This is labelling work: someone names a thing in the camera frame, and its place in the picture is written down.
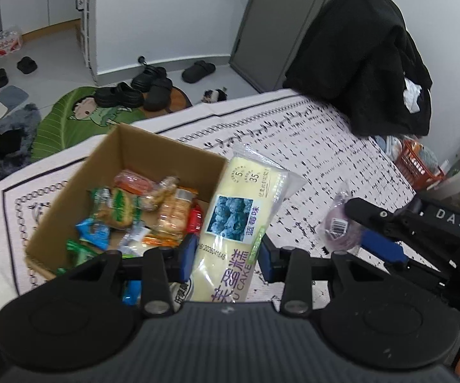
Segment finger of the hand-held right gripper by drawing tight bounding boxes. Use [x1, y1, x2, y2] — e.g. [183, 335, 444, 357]
[345, 197, 410, 231]
[361, 229, 451, 289]

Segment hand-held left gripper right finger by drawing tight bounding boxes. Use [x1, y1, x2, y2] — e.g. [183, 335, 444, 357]
[260, 235, 390, 317]

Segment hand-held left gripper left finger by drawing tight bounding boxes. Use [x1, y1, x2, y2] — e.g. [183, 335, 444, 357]
[60, 233, 199, 318]

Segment purple snack packet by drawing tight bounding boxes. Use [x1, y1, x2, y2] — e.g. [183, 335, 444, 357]
[318, 191, 363, 253]

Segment orange cracker packet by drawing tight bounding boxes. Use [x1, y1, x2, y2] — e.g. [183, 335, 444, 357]
[156, 189, 196, 234]

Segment blue snack packet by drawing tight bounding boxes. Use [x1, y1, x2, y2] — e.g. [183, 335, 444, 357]
[122, 279, 142, 306]
[75, 217, 113, 250]

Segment brown snack packet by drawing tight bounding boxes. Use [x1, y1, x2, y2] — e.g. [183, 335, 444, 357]
[146, 176, 180, 212]

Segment blue label cake packet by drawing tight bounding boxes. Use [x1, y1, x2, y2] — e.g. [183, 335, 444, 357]
[192, 141, 304, 302]

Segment green snack packet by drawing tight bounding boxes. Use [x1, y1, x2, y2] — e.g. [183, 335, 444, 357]
[90, 187, 143, 230]
[65, 239, 99, 268]

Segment orange red snack packet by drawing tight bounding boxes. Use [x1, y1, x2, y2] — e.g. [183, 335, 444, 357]
[114, 169, 151, 192]

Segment brown cardboard box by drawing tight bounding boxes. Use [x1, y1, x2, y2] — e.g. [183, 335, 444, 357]
[24, 124, 231, 284]

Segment orange plastic basket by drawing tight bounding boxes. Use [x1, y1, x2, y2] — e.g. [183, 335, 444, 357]
[394, 139, 446, 190]

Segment black white patterned cloth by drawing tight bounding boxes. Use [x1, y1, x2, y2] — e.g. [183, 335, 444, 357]
[0, 90, 418, 302]

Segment white garment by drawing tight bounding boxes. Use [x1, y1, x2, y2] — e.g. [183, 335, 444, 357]
[403, 78, 424, 113]

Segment black coat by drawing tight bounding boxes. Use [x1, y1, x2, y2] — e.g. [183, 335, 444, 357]
[284, 0, 433, 138]

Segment black chunky shoe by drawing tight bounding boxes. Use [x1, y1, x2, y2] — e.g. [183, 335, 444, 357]
[144, 78, 174, 111]
[131, 67, 167, 90]
[94, 82, 145, 108]

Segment black white small slipper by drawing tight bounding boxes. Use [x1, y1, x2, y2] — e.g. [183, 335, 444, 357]
[202, 88, 228, 102]

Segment green leaf cartoon rug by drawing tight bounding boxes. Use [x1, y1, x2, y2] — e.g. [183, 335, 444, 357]
[30, 86, 193, 164]

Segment black clog slipper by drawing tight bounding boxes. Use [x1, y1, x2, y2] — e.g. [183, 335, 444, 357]
[181, 61, 217, 84]

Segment blue grey fuzzy rug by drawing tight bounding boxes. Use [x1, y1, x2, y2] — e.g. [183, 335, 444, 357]
[0, 104, 43, 184]

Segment grey door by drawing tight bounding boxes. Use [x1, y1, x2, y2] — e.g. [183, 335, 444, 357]
[229, 0, 390, 92]

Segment black floor cloth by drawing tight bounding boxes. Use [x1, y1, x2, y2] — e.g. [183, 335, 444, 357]
[0, 124, 23, 156]

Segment grey blue floor mat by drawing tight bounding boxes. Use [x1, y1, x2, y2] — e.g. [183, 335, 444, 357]
[0, 86, 29, 110]

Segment white shelf rack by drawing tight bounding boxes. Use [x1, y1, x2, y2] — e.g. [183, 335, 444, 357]
[74, 0, 97, 84]

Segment bottled water pack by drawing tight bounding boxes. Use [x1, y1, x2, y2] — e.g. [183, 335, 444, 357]
[0, 26, 23, 56]

